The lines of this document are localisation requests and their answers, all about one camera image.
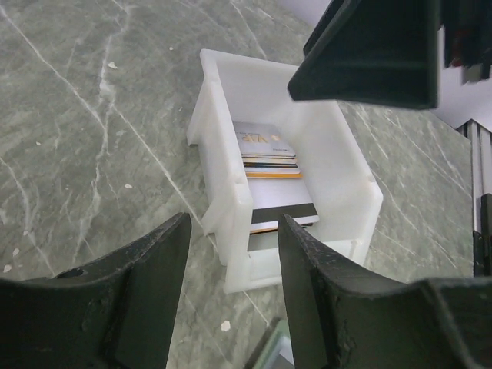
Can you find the mint green card holder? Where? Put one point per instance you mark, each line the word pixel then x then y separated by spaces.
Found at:
pixel 275 350

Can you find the white plastic tray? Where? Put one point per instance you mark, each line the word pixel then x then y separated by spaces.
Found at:
pixel 339 180

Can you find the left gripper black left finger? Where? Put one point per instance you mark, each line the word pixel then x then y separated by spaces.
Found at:
pixel 117 311

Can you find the silver VIP card stack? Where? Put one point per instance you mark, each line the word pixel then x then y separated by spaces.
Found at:
pixel 265 153

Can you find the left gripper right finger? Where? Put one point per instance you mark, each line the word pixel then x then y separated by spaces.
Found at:
pixel 342 315

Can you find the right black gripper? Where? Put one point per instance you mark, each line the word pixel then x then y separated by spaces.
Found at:
pixel 384 52

